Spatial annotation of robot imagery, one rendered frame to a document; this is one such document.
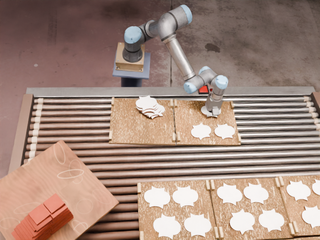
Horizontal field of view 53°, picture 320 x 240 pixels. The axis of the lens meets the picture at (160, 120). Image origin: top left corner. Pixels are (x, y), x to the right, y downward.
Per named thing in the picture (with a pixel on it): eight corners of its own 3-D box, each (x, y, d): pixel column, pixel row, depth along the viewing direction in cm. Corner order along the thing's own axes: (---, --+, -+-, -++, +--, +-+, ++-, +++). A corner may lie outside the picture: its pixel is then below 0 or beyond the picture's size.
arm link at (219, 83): (221, 71, 194) (231, 80, 191) (217, 84, 203) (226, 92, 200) (212, 77, 191) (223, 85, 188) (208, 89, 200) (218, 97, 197)
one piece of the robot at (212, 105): (213, 104, 196) (207, 119, 209) (227, 103, 198) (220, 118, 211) (208, 89, 203) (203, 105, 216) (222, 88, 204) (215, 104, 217)
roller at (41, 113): (34, 113, 211) (32, 108, 207) (311, 109, 235) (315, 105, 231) (33, 119, 208) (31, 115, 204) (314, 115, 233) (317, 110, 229)
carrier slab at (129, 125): (112, 99, 217) (111, 97, 216) (172, 101, 221) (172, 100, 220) (108, 144, 197) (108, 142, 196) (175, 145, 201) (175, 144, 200)
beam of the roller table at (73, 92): (28, 93, 222) (26, 87, 217) (309, 91, 249) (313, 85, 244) (26, 102, 217) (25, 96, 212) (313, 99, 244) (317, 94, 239)
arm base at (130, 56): (121, 48, 241) (121, 38, 233) (141, 46, 244) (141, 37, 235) (123, 63, 234) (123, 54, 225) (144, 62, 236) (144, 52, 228)
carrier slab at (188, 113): (173, 101, 222) (173, 99, 220) (231, 103, 226) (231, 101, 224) (176, 145, 201) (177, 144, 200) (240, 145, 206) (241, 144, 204)
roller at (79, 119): (33, 119, 208) (31, 115, 204) (314, 115, 233) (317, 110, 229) (32, 125, 205) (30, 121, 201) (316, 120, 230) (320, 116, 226)
